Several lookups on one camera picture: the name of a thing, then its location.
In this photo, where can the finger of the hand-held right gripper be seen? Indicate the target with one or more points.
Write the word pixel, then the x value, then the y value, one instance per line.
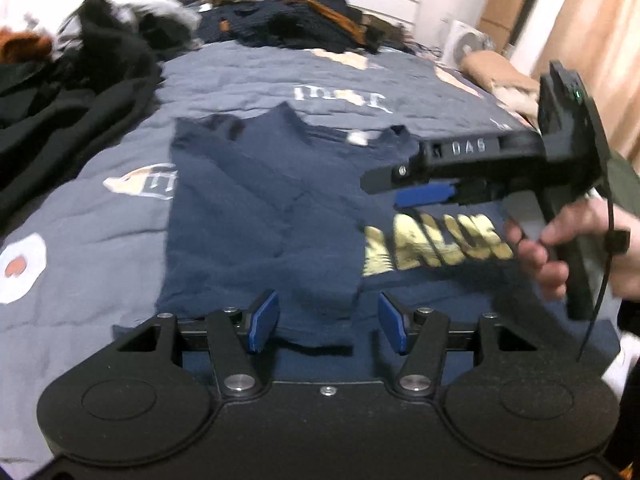
pixel 395 177
pixel 425 195

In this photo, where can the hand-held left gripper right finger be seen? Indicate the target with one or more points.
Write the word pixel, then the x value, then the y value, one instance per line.
pixel 393 324

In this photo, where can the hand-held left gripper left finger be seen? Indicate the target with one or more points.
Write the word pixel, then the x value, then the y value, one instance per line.
pixel 264 321

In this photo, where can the navy t-shirt with yellow print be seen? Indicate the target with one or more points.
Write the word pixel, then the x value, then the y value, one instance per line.
pixel 250 210

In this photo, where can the pile of dark clothes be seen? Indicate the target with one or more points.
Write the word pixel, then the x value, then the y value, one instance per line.
pixel 300 20

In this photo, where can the pile of black clothes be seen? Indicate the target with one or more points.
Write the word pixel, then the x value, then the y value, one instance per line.
pixel 75 105

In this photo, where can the person's right hand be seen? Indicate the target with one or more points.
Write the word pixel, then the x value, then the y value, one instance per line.
pixel 625 265

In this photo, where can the beige pillow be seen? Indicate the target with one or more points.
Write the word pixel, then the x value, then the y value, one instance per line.
pixel 500 77

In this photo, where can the wooden panel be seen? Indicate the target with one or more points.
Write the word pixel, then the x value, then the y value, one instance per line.
pixel 600 20

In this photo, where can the white fan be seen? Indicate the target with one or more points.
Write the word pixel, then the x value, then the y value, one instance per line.
pixel 467 45

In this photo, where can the tall cardboard box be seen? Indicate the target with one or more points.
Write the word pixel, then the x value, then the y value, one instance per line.
pixel 507 0

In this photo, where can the grey-blue quilted bedspread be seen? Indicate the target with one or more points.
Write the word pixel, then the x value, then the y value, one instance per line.
pixel 100 260

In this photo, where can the orange garment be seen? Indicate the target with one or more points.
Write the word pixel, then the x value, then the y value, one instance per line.
pixel 22 45

